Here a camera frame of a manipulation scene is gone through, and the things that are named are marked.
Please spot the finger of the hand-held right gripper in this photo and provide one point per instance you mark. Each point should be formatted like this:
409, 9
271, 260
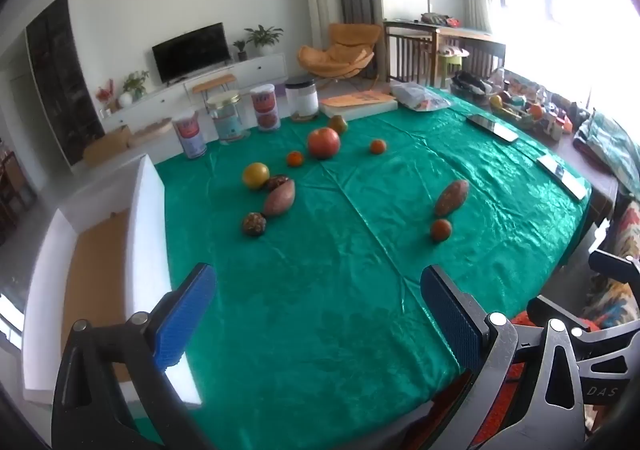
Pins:
612, 375
617, 267

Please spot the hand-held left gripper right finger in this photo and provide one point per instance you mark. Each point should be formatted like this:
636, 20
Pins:
452, 320

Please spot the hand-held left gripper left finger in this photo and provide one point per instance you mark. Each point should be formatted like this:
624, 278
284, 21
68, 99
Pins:
182, 320

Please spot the small tangerine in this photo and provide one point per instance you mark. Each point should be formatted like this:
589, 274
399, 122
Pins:
295, 159
441, 230
378, 146

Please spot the white foam box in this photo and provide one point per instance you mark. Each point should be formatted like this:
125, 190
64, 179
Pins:
145, 210

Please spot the brown walnut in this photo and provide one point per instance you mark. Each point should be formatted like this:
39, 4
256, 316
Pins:
253, 224

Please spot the reddish sweet potato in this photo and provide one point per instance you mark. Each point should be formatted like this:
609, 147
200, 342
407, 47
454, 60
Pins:
280, 198
452, 197

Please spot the yellow round citrus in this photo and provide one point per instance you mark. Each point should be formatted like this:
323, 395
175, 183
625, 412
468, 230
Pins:
255, 175

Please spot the large red apple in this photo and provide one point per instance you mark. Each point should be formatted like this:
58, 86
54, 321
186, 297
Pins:
324, 143

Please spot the green brown pear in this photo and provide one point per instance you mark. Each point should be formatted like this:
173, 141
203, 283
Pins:
338, 124

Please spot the floral patterned blanket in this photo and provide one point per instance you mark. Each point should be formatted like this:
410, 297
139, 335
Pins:
627, 230

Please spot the orange red cloth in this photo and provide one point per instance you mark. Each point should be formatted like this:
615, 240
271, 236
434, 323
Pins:
525, 400

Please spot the white remote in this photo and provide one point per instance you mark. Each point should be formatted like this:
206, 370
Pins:
562, 176

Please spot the teal cloth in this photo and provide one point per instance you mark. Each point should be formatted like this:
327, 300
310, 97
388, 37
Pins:
607, 145

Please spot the green tablecloth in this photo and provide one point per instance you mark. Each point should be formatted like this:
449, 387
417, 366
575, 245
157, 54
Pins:
325, 305

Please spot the basket of toys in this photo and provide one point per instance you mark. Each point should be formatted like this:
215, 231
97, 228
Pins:
525, 110

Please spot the red and white tin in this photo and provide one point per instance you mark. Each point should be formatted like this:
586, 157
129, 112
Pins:
190, 135

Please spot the black phone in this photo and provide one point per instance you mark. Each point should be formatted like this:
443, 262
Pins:
492, 128

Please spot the glass jar with gold lid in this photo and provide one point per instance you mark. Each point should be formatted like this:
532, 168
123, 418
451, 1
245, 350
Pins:
227, 118

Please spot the wooden chair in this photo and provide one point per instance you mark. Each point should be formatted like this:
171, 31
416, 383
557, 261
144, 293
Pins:
15, 185

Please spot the white plastic bag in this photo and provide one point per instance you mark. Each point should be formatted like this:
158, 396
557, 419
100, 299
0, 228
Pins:
417, 97

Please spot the red label can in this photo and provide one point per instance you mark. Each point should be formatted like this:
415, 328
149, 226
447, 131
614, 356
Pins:
265, 108

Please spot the white flat box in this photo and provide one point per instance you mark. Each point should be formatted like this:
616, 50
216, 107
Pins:
357, 105

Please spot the wooden stool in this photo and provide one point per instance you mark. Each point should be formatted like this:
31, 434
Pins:
215, 85

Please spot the plant in white vase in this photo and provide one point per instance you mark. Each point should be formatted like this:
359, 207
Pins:
134, 88

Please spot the red flowers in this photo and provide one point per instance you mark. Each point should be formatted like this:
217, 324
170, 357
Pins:
105, 95

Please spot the clear jar with black lid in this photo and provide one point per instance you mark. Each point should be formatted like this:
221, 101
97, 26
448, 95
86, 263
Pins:
301, 100

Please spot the white television cabinet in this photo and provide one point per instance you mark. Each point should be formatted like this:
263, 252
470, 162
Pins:
250, 73

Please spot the green stool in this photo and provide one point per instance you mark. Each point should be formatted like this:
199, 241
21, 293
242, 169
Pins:
450, 63

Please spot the dark cabinet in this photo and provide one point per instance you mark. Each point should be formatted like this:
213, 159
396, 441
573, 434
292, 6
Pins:
62, 85

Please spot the black television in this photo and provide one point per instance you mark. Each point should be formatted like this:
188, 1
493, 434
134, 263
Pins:
192, 52

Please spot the small potted plant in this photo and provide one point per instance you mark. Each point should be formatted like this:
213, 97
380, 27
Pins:
240, 50

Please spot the orange lounge chair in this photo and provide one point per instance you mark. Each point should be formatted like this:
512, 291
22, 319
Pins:
340, 50

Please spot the large potted plant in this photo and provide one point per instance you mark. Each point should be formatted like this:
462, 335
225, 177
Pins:
265, 38

